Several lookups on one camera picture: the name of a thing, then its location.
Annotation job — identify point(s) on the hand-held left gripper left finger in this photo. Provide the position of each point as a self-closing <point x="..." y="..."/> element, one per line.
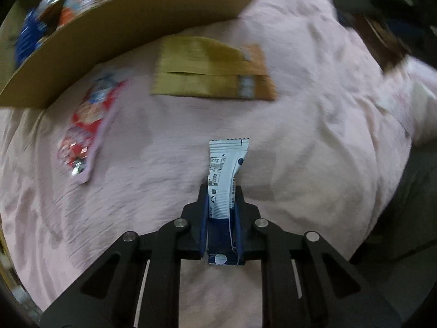
<point x="204" y="211"/>

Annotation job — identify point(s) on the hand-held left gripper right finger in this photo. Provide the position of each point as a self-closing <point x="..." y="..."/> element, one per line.
<point x="238" y="227"/>

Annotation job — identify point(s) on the blue white snack bar packet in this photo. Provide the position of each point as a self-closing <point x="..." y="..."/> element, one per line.
<point x="222" y="177"/>

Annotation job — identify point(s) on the cardboard box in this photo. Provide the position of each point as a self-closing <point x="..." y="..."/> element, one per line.
<point x="136" y="20"/>

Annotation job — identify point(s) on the dark blue snack packet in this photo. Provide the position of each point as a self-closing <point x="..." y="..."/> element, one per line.
<point x="29" y="37"/>

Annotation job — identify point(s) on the pink blanket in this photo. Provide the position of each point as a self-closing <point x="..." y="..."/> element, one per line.
<point x="170" y="150"/>

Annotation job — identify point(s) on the yellow orange snack packet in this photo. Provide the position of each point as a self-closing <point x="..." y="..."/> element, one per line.
<point x="205" y="68"/>

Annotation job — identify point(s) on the red pink snack packet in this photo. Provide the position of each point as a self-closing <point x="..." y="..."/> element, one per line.
<point x="88" y="119"/>

